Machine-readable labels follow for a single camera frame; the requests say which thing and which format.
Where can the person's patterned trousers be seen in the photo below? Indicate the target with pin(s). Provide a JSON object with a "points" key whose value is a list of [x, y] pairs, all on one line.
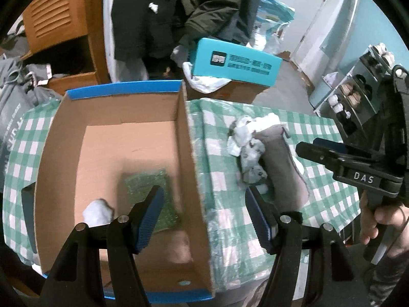
{"points": [[385, 281]]}

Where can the white crumpled cloth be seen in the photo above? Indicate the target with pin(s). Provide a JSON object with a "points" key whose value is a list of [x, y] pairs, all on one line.
{"points": [[268, 121]]}

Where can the light blue cabinet door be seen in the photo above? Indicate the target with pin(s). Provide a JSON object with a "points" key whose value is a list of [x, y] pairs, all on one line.
{"points": [[335, 38]]}

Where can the cardboard box with blue edges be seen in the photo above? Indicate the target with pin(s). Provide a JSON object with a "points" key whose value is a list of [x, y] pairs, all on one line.
{"points": [[134, 172]]}

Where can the green checkered tablecloth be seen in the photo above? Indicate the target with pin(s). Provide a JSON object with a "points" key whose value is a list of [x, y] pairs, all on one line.
{"points": [[223, 198]]}

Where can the blue plastic bag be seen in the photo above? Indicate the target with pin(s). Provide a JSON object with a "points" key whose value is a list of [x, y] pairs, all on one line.
{"points": [[271, 19]]}

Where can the teal rectangular box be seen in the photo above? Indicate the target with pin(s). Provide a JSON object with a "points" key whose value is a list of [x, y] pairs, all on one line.
{"points": [[236, 62]]}

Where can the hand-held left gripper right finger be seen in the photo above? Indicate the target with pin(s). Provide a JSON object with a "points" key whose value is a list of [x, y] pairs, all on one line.
{"points": [[260, 220]]}

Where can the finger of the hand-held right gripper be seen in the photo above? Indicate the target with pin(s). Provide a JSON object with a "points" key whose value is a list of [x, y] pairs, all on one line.
{"points": [[332, 146], [316, 155]]}

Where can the brown cardboard carton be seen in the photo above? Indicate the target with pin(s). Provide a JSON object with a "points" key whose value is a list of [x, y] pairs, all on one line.
{"points": [[230, 91]]}

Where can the grey felt cloth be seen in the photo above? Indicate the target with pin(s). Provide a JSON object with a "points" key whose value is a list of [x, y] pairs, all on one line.
{"points": [[284, 166]]}

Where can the person's right hand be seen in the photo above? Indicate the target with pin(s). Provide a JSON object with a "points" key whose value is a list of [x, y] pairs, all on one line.
{"points": [[391, 220]]}

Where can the green scouring pad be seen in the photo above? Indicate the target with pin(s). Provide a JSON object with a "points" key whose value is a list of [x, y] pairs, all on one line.
{"points": [[161, 195]]}

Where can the dark hanging jacket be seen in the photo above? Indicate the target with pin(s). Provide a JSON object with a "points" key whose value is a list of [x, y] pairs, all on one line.
{"points": [[179, 9]]}

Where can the metal shoe rack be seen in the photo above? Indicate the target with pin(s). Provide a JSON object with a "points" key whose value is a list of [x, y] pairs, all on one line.
{"points": [[358, 92]]}

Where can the wooden cabinet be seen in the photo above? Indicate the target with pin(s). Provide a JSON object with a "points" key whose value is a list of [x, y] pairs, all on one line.
{"points": [[64, 16]]}

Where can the grey fabric bag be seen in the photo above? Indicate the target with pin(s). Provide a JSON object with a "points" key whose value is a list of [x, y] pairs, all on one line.
{"points": [[19, 102]]}

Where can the grey patterned balled sock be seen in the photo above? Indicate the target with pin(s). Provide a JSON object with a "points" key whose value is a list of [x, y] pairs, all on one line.
{"points": [[254, 174], [252, 152]]}

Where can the white plastic bag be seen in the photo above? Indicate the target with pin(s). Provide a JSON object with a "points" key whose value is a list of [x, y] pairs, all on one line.
{"points": [[201, 81]]}

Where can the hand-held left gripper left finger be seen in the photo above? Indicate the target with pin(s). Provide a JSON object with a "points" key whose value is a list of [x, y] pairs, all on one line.
{"points": [[150, 220]]}

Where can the white tissue pile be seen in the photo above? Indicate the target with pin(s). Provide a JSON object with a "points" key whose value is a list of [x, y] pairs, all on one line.
{"points": [[241, 134]]}

